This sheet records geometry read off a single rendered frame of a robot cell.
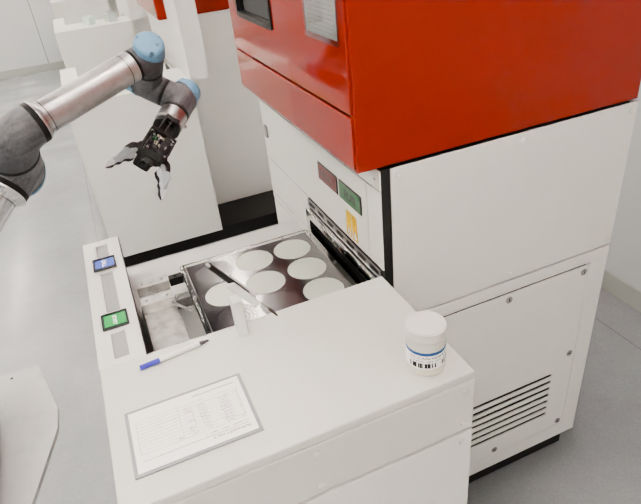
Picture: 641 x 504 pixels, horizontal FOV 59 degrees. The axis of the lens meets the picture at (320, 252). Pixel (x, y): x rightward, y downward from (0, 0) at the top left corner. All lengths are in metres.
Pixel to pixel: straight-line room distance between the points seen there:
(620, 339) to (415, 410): 1.80
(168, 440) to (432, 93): 0.80
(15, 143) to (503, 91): 1.04
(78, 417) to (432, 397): 1.83
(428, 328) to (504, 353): 0.73
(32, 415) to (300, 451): 0.66
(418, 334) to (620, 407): 1.54
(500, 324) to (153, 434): 0.96
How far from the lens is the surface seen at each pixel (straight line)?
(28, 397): 1.46
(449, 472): 1.23
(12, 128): 1.41
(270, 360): 1.10
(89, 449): 2.46
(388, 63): 1.11
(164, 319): 1.42
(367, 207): 1.27
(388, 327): 1.15
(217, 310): 1.37
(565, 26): 1.35
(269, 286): 1.41
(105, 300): 1.41
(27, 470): 1.30
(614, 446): 2.31
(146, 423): 1.05
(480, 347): 1.62
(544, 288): 1.65
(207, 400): 1.05
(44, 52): 9.18
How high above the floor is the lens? 1.70
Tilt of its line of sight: 32 degrees down
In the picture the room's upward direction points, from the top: 6 degrees counter-clockwise
